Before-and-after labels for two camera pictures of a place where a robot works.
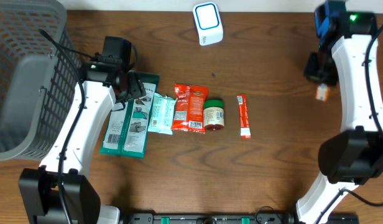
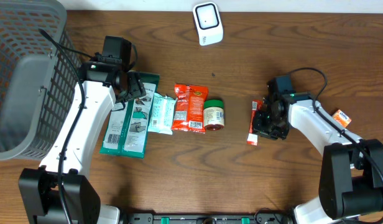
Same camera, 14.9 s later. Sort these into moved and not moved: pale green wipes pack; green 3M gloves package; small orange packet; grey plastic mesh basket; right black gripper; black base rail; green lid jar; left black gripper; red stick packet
Moved: red stick packet; small orange packet; right black gripper
Not moved: left black gripper; pale green wipes pack; grey plastic mesh basket; green 3M gloves package; black base rail; green lid jar
